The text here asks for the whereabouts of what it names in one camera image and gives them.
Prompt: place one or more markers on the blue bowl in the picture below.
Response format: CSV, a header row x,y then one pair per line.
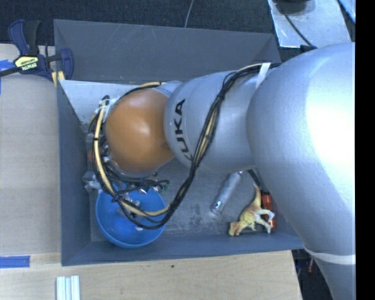
x,y
118,227

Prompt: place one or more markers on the silver metal cylinder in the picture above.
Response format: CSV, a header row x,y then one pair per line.
x,y
226,192

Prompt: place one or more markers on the pale wood board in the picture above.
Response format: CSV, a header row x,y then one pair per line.
x,y
28,167

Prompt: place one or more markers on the yellow toy dinosaur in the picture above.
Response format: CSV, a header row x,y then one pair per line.
x,y
251,216

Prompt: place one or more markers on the orange and black tool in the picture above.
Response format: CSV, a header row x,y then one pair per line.
x,y
267,202

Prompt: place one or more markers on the grey metal bin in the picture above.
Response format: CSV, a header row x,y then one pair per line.
x,y
143,52

